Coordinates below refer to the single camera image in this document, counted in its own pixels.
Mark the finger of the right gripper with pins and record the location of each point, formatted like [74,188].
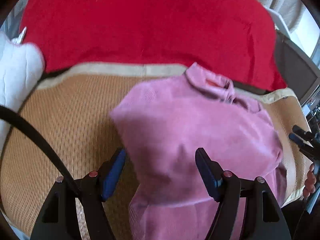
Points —
[305,135]
[299,142]

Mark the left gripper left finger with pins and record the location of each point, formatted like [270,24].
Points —
[58,218]

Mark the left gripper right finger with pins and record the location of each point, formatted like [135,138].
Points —
[262,219]

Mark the pink zip jacket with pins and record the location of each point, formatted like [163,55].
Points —
[163,122]

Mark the right human hand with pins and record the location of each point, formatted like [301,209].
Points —
[309,185]

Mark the brown wooden cabinet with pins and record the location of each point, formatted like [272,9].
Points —
[297,69]

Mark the white board on cabinet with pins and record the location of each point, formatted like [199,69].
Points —
[279,22]

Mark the woven yellow sofa mat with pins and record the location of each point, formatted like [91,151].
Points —
[71,112]

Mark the red blanket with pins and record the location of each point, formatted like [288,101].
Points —
[234,38]

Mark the white quilted cushion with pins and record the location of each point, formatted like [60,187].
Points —
[22,65]

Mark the small white patterned cloth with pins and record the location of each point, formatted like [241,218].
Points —
[20,37]

